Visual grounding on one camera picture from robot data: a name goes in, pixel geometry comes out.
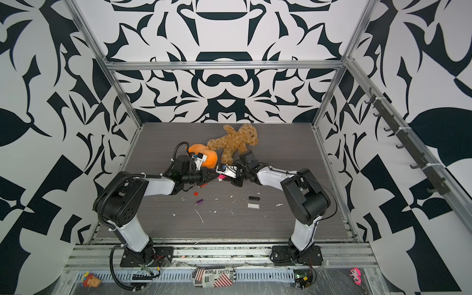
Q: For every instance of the wall hook rack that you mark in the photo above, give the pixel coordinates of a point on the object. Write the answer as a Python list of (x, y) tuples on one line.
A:
[(410, 142)]

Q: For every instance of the printed label sticker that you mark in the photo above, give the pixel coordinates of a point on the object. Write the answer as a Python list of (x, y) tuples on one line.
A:
[(216, 277)]

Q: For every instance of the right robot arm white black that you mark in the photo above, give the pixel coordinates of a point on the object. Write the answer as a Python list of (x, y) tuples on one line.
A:
[(307, 199)]

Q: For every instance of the aluminium frame post left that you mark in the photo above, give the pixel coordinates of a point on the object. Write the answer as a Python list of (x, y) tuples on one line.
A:
[(82, 25)]

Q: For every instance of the colourful small toy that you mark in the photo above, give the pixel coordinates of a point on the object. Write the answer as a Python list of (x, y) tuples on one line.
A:
[(90, 280)]

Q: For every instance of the white paper tag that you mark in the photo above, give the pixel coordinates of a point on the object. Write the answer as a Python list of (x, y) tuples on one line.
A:
[(253, 205)]

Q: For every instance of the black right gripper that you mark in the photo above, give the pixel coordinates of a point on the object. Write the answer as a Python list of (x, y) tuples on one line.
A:
[(236, 182)]

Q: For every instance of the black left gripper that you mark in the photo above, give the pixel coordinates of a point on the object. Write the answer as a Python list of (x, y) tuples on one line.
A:
[(205, 173)]

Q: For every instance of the orange plush fish toy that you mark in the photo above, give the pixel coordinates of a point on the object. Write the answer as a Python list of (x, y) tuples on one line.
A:
[(212, 157)]

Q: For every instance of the brown teddy bear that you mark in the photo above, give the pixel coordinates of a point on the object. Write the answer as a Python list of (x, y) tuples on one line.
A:
[(234, 140)]

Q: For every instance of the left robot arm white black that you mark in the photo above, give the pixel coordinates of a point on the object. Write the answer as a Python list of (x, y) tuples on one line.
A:
[(118, 205)]

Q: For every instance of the pink toy figure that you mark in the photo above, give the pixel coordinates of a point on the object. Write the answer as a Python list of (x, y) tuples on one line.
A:
[(356, 274)]

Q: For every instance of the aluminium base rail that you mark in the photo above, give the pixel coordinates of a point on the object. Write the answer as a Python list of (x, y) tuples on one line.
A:
[(328, 255)]

